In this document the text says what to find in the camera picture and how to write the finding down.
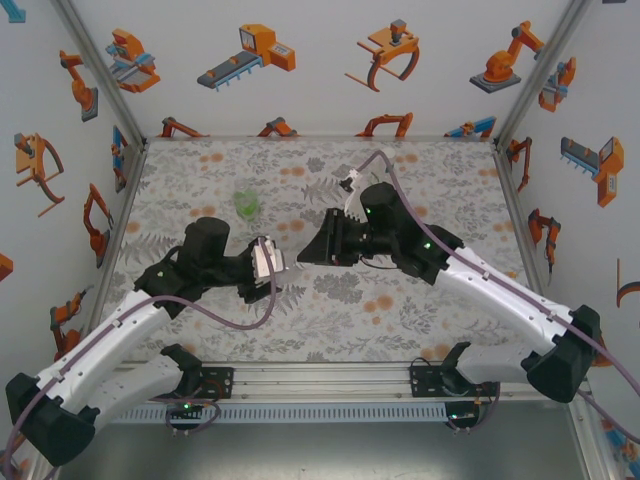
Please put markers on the clear bottle lime green label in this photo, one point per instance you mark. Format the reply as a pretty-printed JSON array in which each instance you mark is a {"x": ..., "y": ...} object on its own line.
[{"x": 246, "y": 205}]

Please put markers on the white bottle cap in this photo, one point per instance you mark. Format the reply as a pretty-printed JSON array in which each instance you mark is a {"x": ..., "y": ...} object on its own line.
[{"x": 392, "y": 157}]

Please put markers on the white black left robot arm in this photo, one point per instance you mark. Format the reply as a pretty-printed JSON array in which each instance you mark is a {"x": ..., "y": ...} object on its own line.
[{"x": 110, "y": 345}]

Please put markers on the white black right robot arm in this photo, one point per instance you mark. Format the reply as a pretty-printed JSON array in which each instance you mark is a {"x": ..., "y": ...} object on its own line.
[{"x": 500, "y": 305}]

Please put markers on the small circuit board green LED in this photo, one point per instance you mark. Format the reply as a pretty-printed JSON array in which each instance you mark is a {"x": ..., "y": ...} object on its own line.
[
  {"x": 186, "y": 407},
  {"x": 457, "y": 416}
]

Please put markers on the aluminium table side rail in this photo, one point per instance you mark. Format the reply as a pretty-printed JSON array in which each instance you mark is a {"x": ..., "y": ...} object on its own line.
[
  {"x": 516, "y": 200},
  {"x": 126, "y": 200}
]

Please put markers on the wide aluminium frame rail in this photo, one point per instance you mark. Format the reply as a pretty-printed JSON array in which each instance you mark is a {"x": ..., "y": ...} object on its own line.
[{"x": 320, "y": 382}]

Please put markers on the aluminium frame post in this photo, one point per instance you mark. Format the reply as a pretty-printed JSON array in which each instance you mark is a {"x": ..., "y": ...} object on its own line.
[
  {"x": 592, "y": 450},
  {"x": 100, "y": 75},
  {"x": 542, "y": 75}
]

